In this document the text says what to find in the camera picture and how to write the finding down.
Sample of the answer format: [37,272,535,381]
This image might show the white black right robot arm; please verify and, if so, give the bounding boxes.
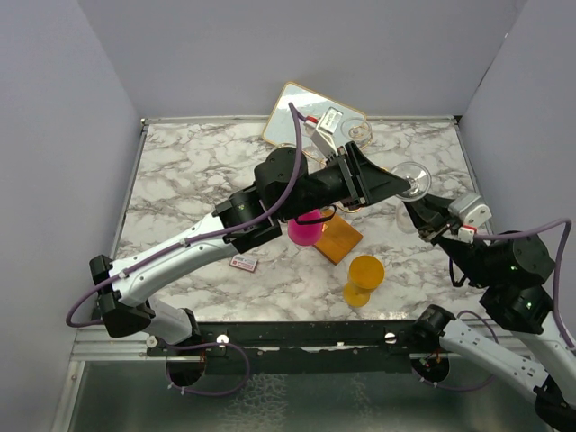
[403,193,575,431]

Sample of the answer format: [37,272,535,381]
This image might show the small clear stemmed glass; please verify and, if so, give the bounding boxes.
[391,162,432,234]

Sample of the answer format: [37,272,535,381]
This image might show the gold wire wine glass rack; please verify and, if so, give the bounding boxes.
[274,125,392,215]

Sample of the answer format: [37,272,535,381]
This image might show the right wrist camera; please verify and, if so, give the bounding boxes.
[448,193,492,244]

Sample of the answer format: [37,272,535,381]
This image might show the yellow plastic goblet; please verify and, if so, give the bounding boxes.
[343,255,385,308]

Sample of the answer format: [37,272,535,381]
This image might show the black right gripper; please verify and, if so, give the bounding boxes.
[400,187,496,286]

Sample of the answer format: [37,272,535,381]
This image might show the black mounting rail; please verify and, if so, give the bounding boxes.
[147,319,444,375]

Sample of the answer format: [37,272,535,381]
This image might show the small red white box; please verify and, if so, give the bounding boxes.
[229,254,258,273]

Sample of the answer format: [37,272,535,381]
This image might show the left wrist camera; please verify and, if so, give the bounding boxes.
[305,107,343,159]

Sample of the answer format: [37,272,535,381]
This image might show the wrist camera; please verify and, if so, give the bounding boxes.
[305,107,343,159]
[448,193,492,244]

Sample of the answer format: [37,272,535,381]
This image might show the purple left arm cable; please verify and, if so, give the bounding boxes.
[65,102,319,329]

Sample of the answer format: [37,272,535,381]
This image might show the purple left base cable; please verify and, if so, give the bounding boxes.
[165,341,253,397]

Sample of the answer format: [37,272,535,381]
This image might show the wooden rack base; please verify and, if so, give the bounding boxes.
[314,215,364,265]

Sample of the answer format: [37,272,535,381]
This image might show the pink plastic goblet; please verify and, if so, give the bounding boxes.
[287,209,323,247]

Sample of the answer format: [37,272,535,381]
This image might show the hanging clear glass on rack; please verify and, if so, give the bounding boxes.
[340,117,373,149]

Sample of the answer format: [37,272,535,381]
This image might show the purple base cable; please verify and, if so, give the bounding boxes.
[165,341,253,397]
[411,310,500,392]

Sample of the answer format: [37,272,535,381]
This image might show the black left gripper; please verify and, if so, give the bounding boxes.
[279,141,411,223]

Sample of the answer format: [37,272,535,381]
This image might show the gold framed whiteboard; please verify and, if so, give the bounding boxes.
[262,82,367,148]

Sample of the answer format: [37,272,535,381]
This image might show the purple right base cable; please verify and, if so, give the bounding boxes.
[411,310,500,392]

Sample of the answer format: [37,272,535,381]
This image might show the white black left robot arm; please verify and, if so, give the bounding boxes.
[91,142,410,356]

